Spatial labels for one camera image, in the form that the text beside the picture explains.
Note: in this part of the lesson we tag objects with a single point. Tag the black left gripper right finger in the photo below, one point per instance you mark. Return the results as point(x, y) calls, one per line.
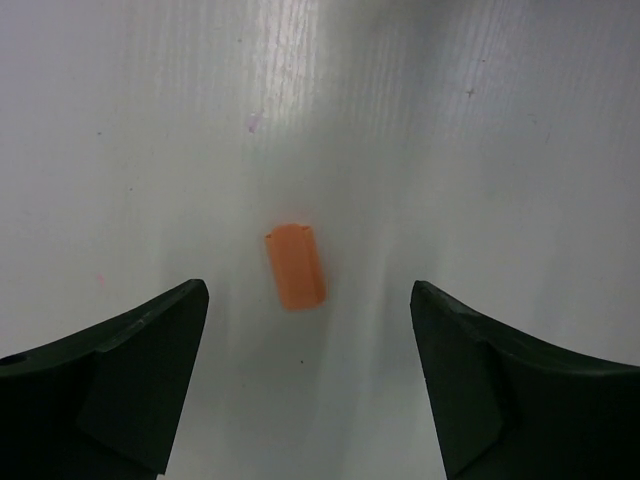
point(507, 405)

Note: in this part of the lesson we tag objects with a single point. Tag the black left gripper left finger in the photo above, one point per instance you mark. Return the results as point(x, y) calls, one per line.
point(105, 402)

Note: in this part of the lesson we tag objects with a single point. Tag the orange marker cap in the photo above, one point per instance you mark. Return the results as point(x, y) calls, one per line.
point(296, 266)

